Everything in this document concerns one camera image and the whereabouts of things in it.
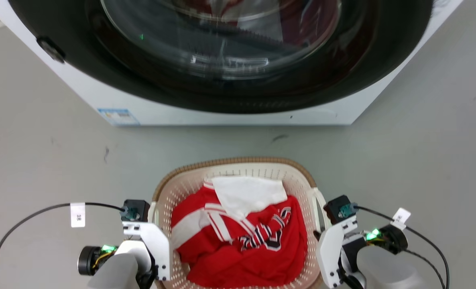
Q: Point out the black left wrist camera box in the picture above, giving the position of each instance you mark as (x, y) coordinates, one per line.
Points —
(135, 210)

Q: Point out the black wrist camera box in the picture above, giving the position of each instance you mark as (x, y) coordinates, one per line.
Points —
(135, 210)
(338, 208)

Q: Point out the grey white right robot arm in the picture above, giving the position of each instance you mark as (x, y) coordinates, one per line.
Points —
(386, 269)

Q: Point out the black washer door latch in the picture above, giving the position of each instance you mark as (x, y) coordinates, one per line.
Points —
(51, 49)

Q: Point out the black round washer door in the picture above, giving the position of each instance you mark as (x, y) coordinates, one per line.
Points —
(382, 48)

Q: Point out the white front-load washing machine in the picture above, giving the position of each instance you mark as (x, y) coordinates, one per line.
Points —
(113, 102)

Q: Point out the beige plastic laundry basket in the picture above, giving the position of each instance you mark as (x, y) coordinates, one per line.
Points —
(182, 188)

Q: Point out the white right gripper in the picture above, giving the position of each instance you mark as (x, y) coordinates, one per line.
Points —
(328, 253)

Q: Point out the red white striped garment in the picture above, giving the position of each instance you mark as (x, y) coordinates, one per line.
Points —
(230, 261)

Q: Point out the white cloth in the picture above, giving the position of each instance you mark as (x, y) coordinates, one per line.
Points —
(246, 194)

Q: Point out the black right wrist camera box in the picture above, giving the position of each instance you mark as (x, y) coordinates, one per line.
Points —
(338, 208)

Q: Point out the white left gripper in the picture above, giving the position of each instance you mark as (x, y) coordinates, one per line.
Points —
(155, 241)

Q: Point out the blue white energy label sticker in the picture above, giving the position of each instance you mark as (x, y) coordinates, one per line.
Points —
(117, 116)

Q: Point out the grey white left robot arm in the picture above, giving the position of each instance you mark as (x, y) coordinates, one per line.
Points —
(113, 271)

